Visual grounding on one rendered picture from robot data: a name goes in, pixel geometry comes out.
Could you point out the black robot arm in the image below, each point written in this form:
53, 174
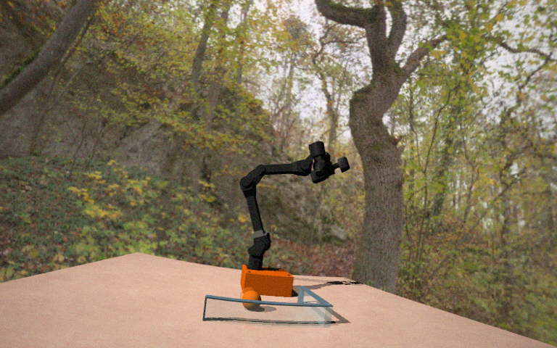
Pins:
248, 184

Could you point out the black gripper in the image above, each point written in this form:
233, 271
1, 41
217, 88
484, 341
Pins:
342, 163

